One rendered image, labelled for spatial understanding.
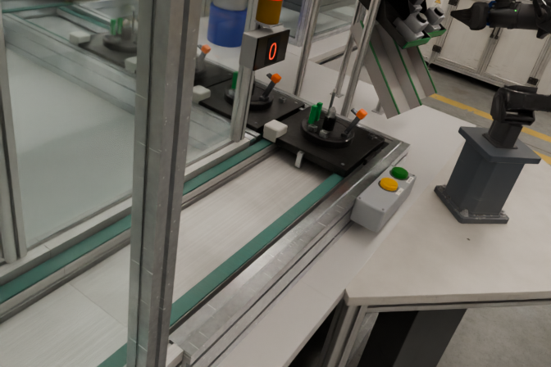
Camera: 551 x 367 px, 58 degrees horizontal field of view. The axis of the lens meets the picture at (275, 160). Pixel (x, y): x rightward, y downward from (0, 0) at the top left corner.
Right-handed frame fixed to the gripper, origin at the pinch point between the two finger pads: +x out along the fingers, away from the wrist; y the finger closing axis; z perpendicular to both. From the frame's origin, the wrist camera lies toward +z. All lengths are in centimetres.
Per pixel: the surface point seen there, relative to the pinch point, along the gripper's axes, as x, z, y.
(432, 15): 15.9, -1.9, -12.6
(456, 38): 158, -49, -363
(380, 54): 26.2, -13.2, -3.4
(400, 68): 21.2, -17.1, -6.8
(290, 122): 32, -28, 31
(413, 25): 13.7, -3.7, 2.3
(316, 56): 84, -25, -46
